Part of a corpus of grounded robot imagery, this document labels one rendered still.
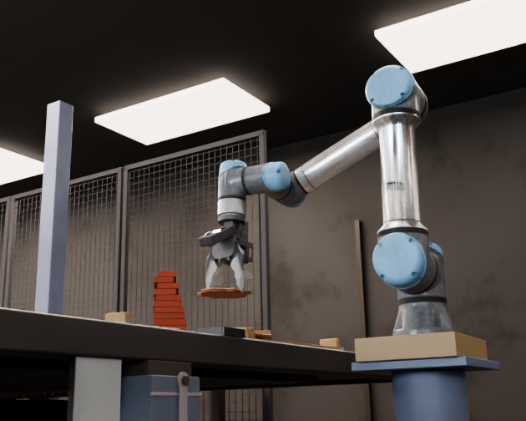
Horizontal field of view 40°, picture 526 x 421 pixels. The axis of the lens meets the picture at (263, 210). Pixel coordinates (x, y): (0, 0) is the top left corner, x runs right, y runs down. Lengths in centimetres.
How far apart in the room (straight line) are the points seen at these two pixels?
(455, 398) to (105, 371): 84
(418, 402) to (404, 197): 46
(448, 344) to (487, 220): 392
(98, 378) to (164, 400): 14
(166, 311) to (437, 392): 133
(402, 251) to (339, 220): 432
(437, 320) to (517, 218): 374
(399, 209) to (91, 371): 81
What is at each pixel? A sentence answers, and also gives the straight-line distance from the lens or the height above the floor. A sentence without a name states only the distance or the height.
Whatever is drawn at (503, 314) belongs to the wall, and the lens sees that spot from 539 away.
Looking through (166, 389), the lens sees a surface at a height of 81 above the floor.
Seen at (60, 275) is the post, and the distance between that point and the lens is 384.
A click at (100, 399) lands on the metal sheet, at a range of 123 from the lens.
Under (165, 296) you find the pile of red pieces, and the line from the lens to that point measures 278.
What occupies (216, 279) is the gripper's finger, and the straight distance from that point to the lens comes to 190.
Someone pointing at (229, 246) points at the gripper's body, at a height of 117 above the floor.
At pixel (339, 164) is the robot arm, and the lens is 194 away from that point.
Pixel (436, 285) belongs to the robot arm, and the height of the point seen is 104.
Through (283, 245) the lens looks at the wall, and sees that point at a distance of 616.
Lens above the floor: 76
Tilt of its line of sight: 16 degrees up
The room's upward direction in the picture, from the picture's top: 1 degrees counter-clockwise
